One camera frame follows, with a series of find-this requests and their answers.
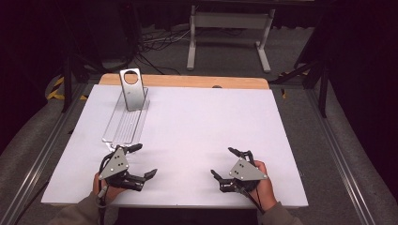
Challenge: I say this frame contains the white floor cable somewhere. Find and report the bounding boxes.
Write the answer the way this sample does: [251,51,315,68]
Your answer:
[143,28,192,45]

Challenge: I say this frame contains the aluminium frame rail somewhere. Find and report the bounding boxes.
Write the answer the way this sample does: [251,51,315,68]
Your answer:
[0,82,92,225]
[304,88,378,225]

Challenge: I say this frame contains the clear plastic packaging box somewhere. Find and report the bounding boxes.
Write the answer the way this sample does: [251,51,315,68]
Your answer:
[101,86,150,153]

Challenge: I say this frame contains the white table mat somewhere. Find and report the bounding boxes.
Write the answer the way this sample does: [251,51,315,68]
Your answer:
[40,83,309,209]

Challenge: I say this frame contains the black floor cable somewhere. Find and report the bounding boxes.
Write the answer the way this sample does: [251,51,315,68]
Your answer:
[134,51,182,76]

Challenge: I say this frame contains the person's right hand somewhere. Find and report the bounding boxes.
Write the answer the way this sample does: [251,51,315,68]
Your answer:
[247,159,278,212]

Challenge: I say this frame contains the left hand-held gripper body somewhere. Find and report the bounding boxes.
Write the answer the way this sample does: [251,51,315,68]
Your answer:
[98,144,146,192]

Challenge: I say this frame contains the wooden table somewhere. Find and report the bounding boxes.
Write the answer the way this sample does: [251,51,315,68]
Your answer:
[99,73,270,90]

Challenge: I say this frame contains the yellow black floor tape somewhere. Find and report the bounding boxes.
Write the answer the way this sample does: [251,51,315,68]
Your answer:
[46,76,88,101]

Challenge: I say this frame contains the black tripod stand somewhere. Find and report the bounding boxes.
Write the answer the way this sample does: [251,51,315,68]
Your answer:
[60,54,105,113]
[270,60,329,119]

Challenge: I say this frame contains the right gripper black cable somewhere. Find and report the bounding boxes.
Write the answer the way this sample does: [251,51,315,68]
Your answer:
[237,182,267,215]

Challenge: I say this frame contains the black curtain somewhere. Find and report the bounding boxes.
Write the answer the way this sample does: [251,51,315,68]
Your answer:
[0,0,106,155]
[294,0,398,204]

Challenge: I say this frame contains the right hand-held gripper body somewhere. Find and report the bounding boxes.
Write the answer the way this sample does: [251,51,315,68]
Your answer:
[219,149,269,194]

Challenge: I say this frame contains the person's left hand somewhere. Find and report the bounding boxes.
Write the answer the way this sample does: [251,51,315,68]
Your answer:
[92,172,126,203]

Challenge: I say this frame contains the white metal stand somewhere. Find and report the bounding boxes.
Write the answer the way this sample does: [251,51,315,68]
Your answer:
[186,4,277,74]

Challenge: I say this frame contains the grey phone case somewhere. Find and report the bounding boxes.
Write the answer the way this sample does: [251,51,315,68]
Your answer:
[119,67,146,113]

